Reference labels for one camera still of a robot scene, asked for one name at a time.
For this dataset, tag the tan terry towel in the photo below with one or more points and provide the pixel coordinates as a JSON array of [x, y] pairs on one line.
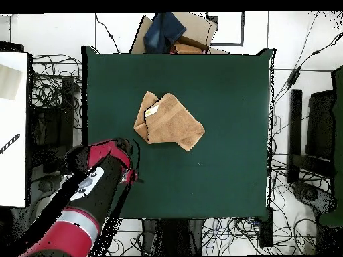
[[171, 123]]

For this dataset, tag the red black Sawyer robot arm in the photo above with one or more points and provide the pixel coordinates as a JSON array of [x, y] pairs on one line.
[[107, 187]]

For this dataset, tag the black flat panel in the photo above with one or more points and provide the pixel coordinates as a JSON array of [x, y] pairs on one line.
[[320, 125]]

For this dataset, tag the black equipment rack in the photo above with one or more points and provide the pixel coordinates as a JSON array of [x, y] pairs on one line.
[[44, 133]]

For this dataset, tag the dark green table cloth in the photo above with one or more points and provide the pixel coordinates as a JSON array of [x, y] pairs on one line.
[[227, 107]]

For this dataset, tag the white desk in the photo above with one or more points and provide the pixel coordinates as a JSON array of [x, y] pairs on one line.
[[13, 174]]

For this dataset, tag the black striped tool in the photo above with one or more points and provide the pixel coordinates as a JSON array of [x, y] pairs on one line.
[[10, 142]]

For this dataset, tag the black power strip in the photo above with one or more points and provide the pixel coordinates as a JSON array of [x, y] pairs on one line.
[[265, 230]]

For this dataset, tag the folded orange-brown cloth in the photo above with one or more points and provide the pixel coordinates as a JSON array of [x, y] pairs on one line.
[[187, 48]]

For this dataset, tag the blue denim jeans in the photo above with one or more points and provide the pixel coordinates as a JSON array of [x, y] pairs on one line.
[[160, 32]]

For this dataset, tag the beige paper sheet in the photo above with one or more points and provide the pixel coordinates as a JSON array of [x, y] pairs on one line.
[[9, 80]]

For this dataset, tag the black upright bar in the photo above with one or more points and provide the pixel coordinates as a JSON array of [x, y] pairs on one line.
[[294, 133]]

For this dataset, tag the brown cardboard box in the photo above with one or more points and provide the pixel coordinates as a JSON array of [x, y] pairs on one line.
[[197, 26]]

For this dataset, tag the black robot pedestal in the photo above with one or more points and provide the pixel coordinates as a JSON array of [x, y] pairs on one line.
[[174, 235]]

